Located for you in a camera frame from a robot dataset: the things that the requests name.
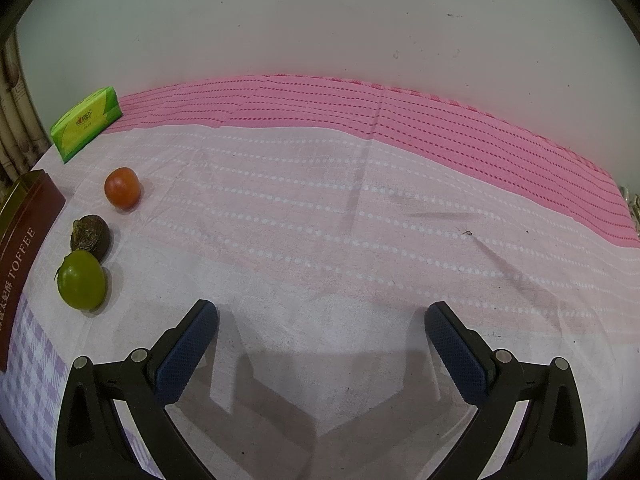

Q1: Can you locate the pile of shiny packets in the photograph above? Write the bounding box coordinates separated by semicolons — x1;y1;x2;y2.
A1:
620;185;640;241

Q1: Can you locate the red tomato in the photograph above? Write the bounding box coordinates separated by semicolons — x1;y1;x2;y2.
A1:
104;167;141;207

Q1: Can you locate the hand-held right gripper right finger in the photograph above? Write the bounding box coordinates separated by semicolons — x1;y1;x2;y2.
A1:
424;301;588;480

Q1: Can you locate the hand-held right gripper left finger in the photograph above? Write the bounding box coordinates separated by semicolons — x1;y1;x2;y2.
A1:
56;299;220;480

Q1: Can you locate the brown candy tin box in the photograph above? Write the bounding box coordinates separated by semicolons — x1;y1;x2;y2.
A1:
0;170;67;373

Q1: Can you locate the green tomato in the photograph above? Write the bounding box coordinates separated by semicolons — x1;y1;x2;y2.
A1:
55;250;108;310

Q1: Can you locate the pink and white cloth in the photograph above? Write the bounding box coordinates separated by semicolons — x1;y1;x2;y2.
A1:
0;74;640;480

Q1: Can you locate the small dark passion fruit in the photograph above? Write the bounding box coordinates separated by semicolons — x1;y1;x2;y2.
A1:
70;214;111;261

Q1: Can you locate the green tissue pack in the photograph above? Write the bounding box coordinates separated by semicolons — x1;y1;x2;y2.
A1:
50;86;123;163

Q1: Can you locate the bamboo print curtain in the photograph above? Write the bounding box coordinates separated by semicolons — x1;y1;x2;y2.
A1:
0;42;51;186

